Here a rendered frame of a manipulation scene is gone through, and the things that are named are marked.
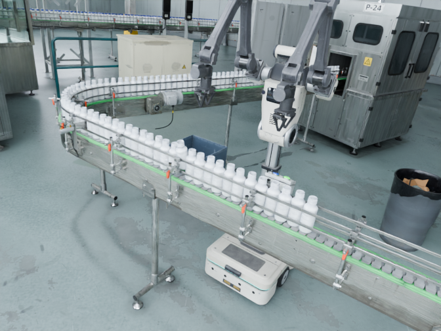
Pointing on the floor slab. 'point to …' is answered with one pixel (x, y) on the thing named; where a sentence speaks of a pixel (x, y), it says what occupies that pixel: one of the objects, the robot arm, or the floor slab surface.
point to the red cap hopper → (69, 49)
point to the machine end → (375, 71)
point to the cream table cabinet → (153, 56)
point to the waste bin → (411, 209)
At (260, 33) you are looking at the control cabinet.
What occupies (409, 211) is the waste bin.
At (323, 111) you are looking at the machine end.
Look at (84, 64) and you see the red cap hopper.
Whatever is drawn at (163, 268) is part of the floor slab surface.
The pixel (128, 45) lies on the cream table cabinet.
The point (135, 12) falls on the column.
